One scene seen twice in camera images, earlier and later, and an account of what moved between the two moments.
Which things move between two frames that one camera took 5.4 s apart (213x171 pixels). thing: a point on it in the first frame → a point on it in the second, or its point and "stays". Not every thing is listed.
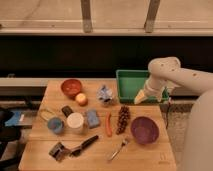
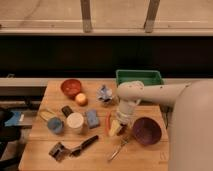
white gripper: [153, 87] → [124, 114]
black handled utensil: [77, 152] stays
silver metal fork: [121, 146] stays
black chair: [8, 134] stays
